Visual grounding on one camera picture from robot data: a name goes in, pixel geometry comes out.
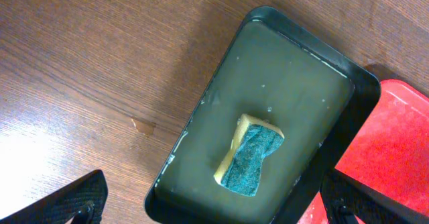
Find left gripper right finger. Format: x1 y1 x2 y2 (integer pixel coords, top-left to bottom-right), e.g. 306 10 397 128
320 169 428 224

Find red plastic tray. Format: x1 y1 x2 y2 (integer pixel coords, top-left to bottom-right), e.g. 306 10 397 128
299 79 428 223

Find green and yellow sponge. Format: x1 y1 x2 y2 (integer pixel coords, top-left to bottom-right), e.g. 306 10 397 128
214 114 285 197

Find dark green rectangular tray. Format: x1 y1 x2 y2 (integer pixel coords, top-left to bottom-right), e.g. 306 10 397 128
144 6 381 223

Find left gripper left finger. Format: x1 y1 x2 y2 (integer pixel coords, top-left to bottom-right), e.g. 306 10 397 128
1 170 108 224

